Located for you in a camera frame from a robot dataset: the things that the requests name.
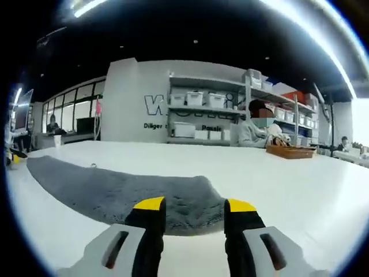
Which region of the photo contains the black stand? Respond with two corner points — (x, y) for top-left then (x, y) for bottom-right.
(313, 83), (338, 158)

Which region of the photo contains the brown wicker basket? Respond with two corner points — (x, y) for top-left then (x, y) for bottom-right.
(265, 143), (317, 159)

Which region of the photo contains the grey metal shelf unit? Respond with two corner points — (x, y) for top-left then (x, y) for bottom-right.
(167, 69), (321, 147)

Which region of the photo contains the computer monitor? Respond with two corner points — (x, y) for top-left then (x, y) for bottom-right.
(14, 88), (34, 132)

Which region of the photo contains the grey towel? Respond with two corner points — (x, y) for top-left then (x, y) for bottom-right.
(26, 155), (228, 236)

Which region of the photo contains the orange storage box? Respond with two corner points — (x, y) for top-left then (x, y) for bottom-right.
(281, 91), (304, 100)

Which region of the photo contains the black screen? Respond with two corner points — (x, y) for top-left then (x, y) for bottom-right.
(76, 117), (96, 134)

